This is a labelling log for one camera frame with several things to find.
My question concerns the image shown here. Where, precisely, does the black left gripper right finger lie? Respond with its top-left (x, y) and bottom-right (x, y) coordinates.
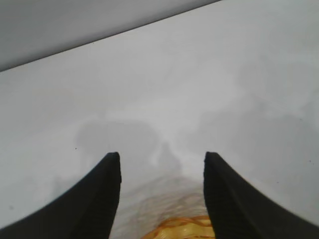
top-left (203, 151), bottom-right (319, 239)

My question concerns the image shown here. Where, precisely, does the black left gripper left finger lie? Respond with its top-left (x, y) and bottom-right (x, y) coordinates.
top-left (0, 151), bottom-right (122, 239)

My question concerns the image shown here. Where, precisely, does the yellow woven wicker basket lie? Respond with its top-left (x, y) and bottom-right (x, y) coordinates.
top-left (144, 215), bottom-right (215, 239)

